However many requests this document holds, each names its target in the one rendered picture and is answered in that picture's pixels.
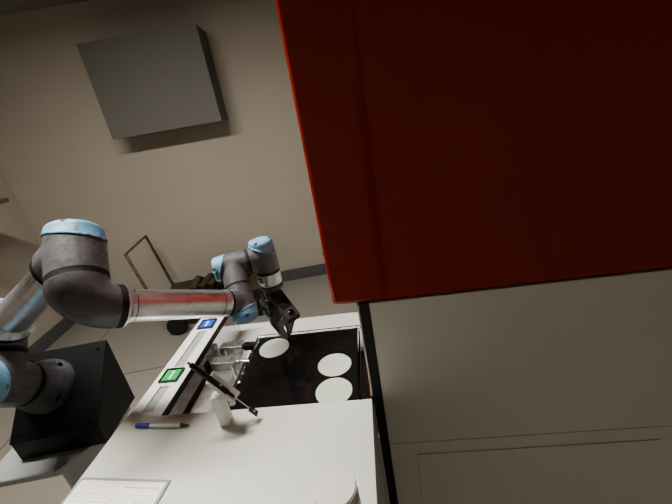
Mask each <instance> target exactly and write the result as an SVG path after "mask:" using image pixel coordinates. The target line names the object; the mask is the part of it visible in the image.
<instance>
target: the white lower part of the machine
mask: <svg viewBox="0 0 672 504"><path fill-rule="evenodd" d="M379 446H380V452H381V458H382V464H383V470H384V477H385V483H386V489H387V495H388V501H389V504H669V501H670V498H671V494H672V425H666V426H651V427H636V428H620V429H605V430H590V431H575V432H560V433H544V434H529V435H514V436H499V437H483V438H468V439H453V440H438V441H423V442H407V443H392V444H390V443H389V444H383V445H381V444H379Z"/></svg>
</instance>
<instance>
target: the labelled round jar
mask: <svg viewBox="0 0 672 504"><path fill-rule="evenodd" d="M312 495H313V499H314V503H315V504H361V500H360V496H359V492H358V487H357V482H356V478H355V476H354V474H353V472H352V471H351V470H350V469H348V468H347V467H345V466H342V465H332V466H329V467H326V468H324V469H323V470H322V471H320V472H319V474H318V475H317V476H316V478H315V479H314V482H313V485H312Z"/></svg>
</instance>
